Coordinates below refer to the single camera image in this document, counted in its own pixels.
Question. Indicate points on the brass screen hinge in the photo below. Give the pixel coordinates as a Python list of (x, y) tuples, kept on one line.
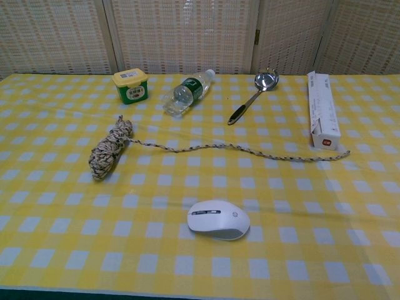
[(257, 37)]

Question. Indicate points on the yellow white checkered tablecloth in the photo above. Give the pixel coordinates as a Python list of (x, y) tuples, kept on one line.
[(62, 203)]

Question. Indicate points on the woven beige folding screen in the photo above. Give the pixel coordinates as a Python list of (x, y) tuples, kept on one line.
[(187, 31)]

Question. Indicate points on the clear bottle with green label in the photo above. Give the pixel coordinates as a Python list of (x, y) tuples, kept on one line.
[(187, 90)]

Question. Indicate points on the green tub with yellow lid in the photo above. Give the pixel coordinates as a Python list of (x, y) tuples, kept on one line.
[(131, 90)]

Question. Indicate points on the long white carton box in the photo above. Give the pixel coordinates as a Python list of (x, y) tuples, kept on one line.
[(322, 109)]

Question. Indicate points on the white computer mouse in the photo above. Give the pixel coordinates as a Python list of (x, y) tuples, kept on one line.
[(218, 218)]

